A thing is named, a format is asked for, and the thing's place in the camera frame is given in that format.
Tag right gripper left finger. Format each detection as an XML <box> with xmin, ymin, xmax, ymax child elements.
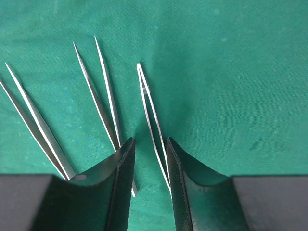
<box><xmin>0</xmin><ymin>138</ymin><xmax>135</xmax><ymax>231</ymax></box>

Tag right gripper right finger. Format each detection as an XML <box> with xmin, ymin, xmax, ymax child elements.
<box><xmin>167</xmin><ymin>138</ymin><xmax>308</xmax><ymax>231</ymax></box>

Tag steel tweezers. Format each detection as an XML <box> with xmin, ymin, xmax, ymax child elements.
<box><xmin>73</xmin><ymin>35</ymin><xmax>138</xmax><ymax>197</ymax></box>
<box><xmin>136</xmin><ymin>63</ymin><xmax>172</xmax><ymax>197</ymax></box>
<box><xmin>0</xmin><ymin>64</ymin><xmax>76</xmax><ymax>180</ymax></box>

